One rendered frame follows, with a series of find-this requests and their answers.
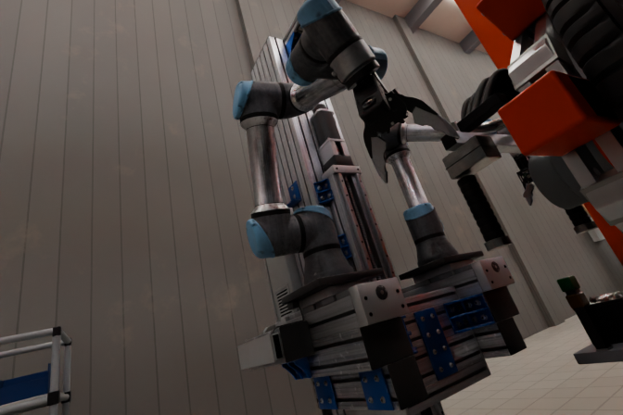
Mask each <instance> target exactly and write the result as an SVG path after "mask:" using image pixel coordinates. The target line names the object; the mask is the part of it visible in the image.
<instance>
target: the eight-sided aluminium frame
mask: <svg viewBox="0 0 623 415"><path fill-rule="evenodd" d="M507 69H508V71H509V73H508V75H509V77H510V78H511V80H512V83H513V86H514V88H515V90H516V91H517V92H519V93H521V92H523V91H524V90H525V89H527V88H528V87H529V86H530V85H531V84H532V83H534V82H535V81H537V80H538V79H539V78H541V77H542V76H543V75H544V74H546V73H547V72H548V71H551V70H555V71H559V72H563V73H565V74H569V75H573V76H577V77H580V78H582V76H581V75H580V74H579V72H578V71H577V70H576V68H575V67H574V65H573V63H572V61H571V59H570V57H569V55H568V53H567V51H566V46H565V45H564V43H563V41H562V40H561V38H560V37H559V35H558V33H557V32H556V30H555V28H554V26H553V24H552V23H551V21H550V19H549V17H548V15H547V13H546V12H545V13H544V14H543V15H542V16H541V17H540V18H538V19H537V20H536V21H535V22H534V23H533V24H532V25H531V26H529V27H528V28H527V29H526V30H525V31H524V32H523V33H522V34H521V35H519V36H518V37H517V38H516V39H515V40H514V45H513V51H512V56H511V62H510V65H509V66H508V67H507ZM594 140H595V141H596V142H597V144H598V145H599V146H600V147H601V148H602V150H603V151H604V153H605V155H606V156H607V157H608V159H609V160H610V162H611V163H612V164H613V166H614V168H613V169H611V170H609V171H606V172H604V171H603V169H602V168H601V166H600V165H599V163H598V162H597V161H596V159H595V158H594V156H593V155H592V153H591V151H590V150H589V149H588V147H587V146H586V145H585V144H584V145H582V146H580V147H578V148H576V149H574V150H573V151H571V152H569V153H567V154H565V155H563V156H562V159H563V161H564V162H565V163H566V165H567V166H568V168H569V169H570V171H571V172H572V174H573V176H574V177H575V179H576V180H577V182H578V184H579V185H580V187H581V188H580V190H579V191H580V192H581V193H582V194H583V195H584V196H585V197H586V199H587V200H588V201H589V202H590V203H591V204H592V206H593V207H594V208H595V209H596V211H598V212H599V213H600V215H601V216H602V217H603V218H604V219H605V220H606V222H607V223H608V224H609V225H610V226H614V225H615V226H616V227H618V229H619V230H620V231H622V232H623V130H622V129H621V128H620V126H619V125H618V126H616V127H615V128H614V129H612V130H610V131H608V132H606V133H604V134H602V135H600V136H598V137H596V138H595V139H594Z"/></svg>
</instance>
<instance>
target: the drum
mask: <svg viewBox="0 0 623 415"><path fill-rule="evenodd" d="M585 145H586V146H587V147H588V149H589V150H590V151H591V153H592V155H593V156H594V158H595V159H596V161H597V162H598V163H599V165H600V166H601V168H602V169H603V171H604V172H606V171H609V170H611V169H613V168H614V166H613V164H612V163H611V162H610V160H609V159H608V157H607V156H606V155H605V153H604V151H603V150H602V148H601V147H600V146H599V145H598V144H597V142H596V141H595V140H594V139H593V140H591V141H589V142H588V143H586V144H585ZM528 170H529V173H530V176H531V178H532V180H533V182H534V183H535V185H536V186H537V188H538V189H539V190H540V192H541V193H542V194H543V195H544V196H545V197H546V198H547V199H548V200H549V201H550V202H551V203H553V204H554V205H556V206H557V207H559V208H563V209H571V208H575V207H578V206H580V205H582V204H585V203H587V202H589V201H588V200H587V199H586V197H585V196H584V195H583V194H582V193H581V192H580V191H579V190H580V188H581V187H580V185H579V183H578V182H577V180H576V179H575V177H574V176H573V174H572V172H571V171H570V169H569V168H568V166H567V165H566V163H565V162H564V161H563V159H562V157H547V156H532V157H530V159H529V161H528Z"/></svg>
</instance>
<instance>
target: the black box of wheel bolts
mask: <svg viewBox="0 0 623 415"><path fill-rule="evenodd" d="M589 302H590V304H589V307H590V309H591V311H592V313H593V315H594V316H595V318H596V320H597V321H598V323H599V324H600V326H601V328H602V330H603V331H604V334H605V336H606V337H607V339H608V341H609V343H610V344H618V343H623V292H621V293H620V292H614V293H612V294H608V293H606V294H604V295H599V296H596V297H595V298H592V297H590V298H589Z"/></svg>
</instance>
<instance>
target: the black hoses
mask: <svg viewBox="0 0 623 415"><path fill-rule="evenodd" d="M508 73H509V71H508V69H497V70H495V71H494V72H493V74H492V75H491V76H490V77H488V78H485V79H483V80H482V81H481V83H480V84H479V86H478V87H477V90H476V91H475V92H474V93H473V95H472V96H470V97H468V98H467V99H466V100H465V101H464V103H463V106H462V111H461V120H460V121H459V122H458V123H457V126H458V127H459V129H460V131H461V132H471V131H472V130H474V129H475V128H476V127H478V126H479V125H480V124H482V123H483V122H484V121H486V120H487V119H489V118H490V117H491V116H493V115H494V114H495V113H496V112H498V110H499V109H500V108H501V107H503V106H504V105H505V104H507V103H508V102H509V101H511V100H512V99H513V98H515V97H516V96H517V95H519V94H520V93H519V92H517V91H516V90H515V88H514V86H513V83H512V80H511V78H510V77H509V75H508Z"/></svg>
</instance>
